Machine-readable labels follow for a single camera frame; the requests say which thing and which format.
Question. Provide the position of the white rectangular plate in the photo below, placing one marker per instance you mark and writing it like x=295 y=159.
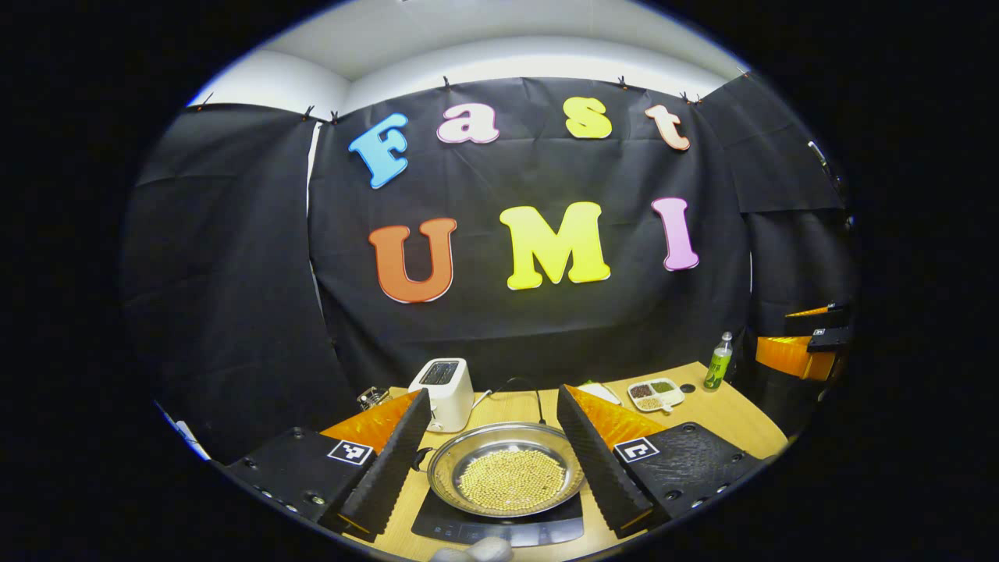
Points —
x=607 y=396

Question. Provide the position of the stainless steel pot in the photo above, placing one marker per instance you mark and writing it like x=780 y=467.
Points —
x=499 y=437

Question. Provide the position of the sandwich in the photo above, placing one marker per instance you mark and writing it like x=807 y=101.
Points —
x=599 y=388

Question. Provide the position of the pile of soybeans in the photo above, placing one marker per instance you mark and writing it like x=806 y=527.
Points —
x=511 y=478

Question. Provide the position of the black backdrop cloth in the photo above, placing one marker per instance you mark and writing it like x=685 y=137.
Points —
x=234 y=273

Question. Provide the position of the green label drink bottle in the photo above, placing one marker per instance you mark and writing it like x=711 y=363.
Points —
x=718 y=367

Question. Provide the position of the small soybean heap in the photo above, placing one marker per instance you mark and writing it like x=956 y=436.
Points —
x=649 y=403

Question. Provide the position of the black induction cooktop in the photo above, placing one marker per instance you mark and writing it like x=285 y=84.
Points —
x=507 y=532

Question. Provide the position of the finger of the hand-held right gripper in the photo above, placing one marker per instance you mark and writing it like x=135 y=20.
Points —
x=819 y=320
x=788 y=355

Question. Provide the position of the white toaster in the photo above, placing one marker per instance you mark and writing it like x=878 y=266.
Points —
x=449 y=398

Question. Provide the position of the white divided dish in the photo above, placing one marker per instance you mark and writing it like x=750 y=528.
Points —
x=673 y=396

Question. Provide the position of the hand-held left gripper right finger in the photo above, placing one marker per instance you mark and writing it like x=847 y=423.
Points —
x=597 y=468

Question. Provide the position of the dark red beans heap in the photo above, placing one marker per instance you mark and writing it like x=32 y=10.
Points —
x=640 y=390

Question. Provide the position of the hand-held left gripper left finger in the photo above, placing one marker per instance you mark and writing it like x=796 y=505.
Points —
x=390 y=476

